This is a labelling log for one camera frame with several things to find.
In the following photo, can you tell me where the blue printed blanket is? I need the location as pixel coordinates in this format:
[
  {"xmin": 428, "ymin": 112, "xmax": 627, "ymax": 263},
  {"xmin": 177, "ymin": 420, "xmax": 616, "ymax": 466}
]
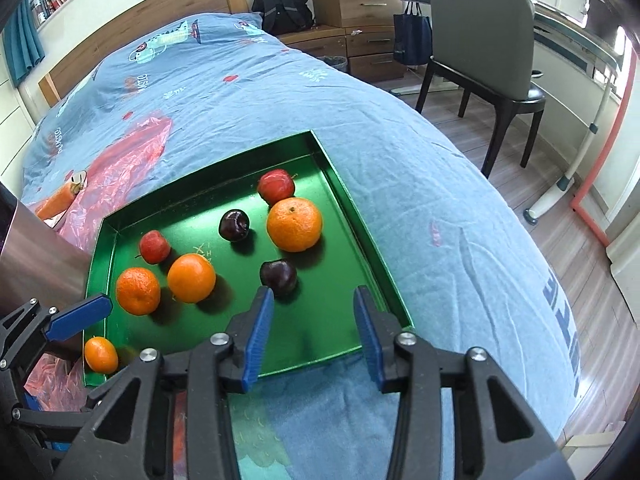
[{"xmin": 20, "ymin": 12, "xmax": 583, "ymax": 480}]

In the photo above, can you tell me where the small mandarin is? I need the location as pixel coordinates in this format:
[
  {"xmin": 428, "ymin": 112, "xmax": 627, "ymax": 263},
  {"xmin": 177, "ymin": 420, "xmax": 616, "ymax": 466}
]
[{"xmin": 83, "ymin": 336, "xmax": 120, "ymax": 374}]

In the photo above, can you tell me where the teal curtain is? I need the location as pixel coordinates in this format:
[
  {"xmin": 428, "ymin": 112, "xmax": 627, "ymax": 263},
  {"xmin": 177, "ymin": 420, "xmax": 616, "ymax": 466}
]
[{"xmin": 10, "ymin": 0, "xmax": 46, "ymax": 88}]

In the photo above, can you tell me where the small red fruit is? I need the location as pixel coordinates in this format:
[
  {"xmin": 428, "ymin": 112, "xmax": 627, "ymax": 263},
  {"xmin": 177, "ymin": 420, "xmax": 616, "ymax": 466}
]
[
  {"xmin": 139, "ymin": 230, "xmax": 172, "ymax": 265},
  {"xmin": 257, "ymin": 170, "xmax": 296, "ymax": 207}
]

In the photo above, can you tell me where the bumpy mandarin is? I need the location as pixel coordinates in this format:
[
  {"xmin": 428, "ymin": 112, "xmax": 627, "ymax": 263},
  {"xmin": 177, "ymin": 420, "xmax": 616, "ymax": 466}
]
[{"xmin": 116, "ymin": 267, "xmax": 162, "ymax": 316}]

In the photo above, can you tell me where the large orange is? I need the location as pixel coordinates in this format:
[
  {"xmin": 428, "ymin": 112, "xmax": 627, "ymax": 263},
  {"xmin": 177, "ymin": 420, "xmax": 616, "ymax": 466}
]
[{"xmin": 266, "ymin": 197, "xmax": 323, "ymax": 253}]

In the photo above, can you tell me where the white wardrobe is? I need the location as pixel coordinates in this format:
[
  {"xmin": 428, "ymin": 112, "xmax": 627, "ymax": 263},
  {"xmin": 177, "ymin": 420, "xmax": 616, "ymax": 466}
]
[{"xmin": 0, "ymin": 60, "xmax": 41, "ymax": 171}]

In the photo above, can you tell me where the dark purple plum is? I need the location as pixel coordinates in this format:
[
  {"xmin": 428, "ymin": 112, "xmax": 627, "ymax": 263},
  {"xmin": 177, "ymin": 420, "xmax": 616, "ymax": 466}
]
[
  {"xmin": 218, "ymin": 209, "xmax": 251, "ymax": 243},
  {"xmin": 259, "ymin": 258, "xmax": 298, "ymax": 298}
]

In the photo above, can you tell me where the salmon pink frame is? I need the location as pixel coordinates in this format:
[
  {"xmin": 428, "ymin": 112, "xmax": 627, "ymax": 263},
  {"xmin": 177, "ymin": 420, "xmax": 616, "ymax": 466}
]
[{"xmin": 570, "ymin": 55, "xmax": 638, "ymax": 248}]

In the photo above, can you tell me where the stainless steel cylinder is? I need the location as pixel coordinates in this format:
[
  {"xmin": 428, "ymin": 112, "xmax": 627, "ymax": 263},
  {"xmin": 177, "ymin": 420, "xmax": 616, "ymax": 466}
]
[{"xmin": 0, "ymin": 182, "xmax": 96, "ymax": 356}]

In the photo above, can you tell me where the dark blue tote bag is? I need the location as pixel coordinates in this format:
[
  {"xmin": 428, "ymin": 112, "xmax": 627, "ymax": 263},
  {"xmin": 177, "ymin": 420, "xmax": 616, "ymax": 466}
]
[{"xmin": 392, "ymin": 2, "xmax": 433, "ymax": 66}]

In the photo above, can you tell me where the wooden headboard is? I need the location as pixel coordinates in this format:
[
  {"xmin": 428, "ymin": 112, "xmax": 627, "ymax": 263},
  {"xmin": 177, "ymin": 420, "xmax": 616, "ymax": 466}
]
[{"xmin": 39, "ymin": 0, "xmax": 251, "ymax": 108}]

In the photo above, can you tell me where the orange carrot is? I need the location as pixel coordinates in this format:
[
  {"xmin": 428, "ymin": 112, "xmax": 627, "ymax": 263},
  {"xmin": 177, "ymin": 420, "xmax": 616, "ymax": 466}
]
[{"xmin": 35, "ymin": 172, "xmax": 88, "ymax": 221}]

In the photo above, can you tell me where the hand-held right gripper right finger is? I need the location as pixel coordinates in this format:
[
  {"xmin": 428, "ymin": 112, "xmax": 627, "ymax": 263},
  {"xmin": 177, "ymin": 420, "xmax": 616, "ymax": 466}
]
[{"xmin": 352, "ymin": 285, "xmax": 576, "ymax": 480}]

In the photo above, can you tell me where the dark grey chair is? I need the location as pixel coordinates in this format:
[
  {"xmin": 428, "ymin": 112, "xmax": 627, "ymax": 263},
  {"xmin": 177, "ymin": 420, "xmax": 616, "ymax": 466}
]
[{"xmin": 415, "ymin": 0, "xmax": 548, "ymax": 178}]

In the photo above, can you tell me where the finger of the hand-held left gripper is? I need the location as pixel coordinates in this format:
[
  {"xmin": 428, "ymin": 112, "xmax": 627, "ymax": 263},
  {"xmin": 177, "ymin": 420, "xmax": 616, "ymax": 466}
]
[
  {"xmin": 10, "ymin": 399, "xmax": 97, "ymax": 429},
  {"xmin": 0, "ymin": 293, "xmax": 114, "ymax": 369}
]

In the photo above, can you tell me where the black monitor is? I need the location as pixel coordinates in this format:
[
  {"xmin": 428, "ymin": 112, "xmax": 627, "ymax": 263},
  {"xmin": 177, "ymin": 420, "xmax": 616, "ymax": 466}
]
[{"xmin": 585, "ymin": 0, "xmax": 621, "ymax": 43}]

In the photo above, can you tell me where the green metal tray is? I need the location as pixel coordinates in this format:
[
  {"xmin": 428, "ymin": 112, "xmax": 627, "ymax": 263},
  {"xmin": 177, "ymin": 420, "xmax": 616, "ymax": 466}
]
[{"xmin": 82, "ymin": 130, "xmax": 415, "ymax": 388}]

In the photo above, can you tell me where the beige cardboard piece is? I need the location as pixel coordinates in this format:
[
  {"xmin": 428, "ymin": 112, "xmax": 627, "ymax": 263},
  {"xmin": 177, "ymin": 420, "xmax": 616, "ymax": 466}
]
[{"xmin": 565, "ymin": 422, "xmax": 626, "ymax": 461}]

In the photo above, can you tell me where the wooden drawer cabinet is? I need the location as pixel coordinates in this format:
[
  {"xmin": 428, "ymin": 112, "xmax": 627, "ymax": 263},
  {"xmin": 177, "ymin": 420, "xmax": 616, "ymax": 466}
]
[{"xmin": 277, "ymin": 0, "xmax": 436, "ymax": 83}]

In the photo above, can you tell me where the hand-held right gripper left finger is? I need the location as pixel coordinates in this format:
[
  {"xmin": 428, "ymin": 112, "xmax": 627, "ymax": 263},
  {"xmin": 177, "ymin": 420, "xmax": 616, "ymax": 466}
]
[{"xmin": 50, "ymin": 285, "xmax": 276, "ymax": 480}]

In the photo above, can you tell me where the pink plastic sheet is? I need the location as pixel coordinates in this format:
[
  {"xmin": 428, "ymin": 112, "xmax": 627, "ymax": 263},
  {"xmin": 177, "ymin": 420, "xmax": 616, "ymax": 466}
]
[{"xmin": 22, "ymin": 110, "xmax": 173, "ymax": 411}]

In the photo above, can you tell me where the smooth orange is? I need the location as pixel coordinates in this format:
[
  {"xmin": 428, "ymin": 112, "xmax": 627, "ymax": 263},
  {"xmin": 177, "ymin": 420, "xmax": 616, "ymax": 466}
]
[{"xmin": 167, "ymin": 253, "xmax": 217, "ymax": 304}]

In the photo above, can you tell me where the black backpack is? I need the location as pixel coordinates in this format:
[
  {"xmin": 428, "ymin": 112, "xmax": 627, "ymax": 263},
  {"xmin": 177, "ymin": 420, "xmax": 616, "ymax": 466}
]
[{"xmin": 251, "ymin": 0, "xmax": 316, "ymax": 36}]

